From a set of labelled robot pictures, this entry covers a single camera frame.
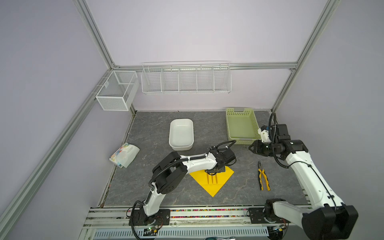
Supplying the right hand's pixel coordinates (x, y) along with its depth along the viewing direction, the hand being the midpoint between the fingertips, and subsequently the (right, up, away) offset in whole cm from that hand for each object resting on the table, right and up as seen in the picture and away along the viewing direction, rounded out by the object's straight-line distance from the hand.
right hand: (253, 149), depth 79 cm
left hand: (-18, -14, +9) cm, 24 cm away
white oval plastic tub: (-41, +6, +27) cm, 50 cm away
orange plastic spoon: (-23, -18, +8) cm, 31 cm away
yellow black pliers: (+8, -15, +8) cm, 19 cm away
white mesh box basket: (-84, +35, +22) cm, 94 cm away
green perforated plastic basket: (+4, +11, +33) cm, 35 cm away
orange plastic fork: (-21, -19, +8) cm, 29 cm away
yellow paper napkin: (-21, -23, +4) cm, 31 cm away
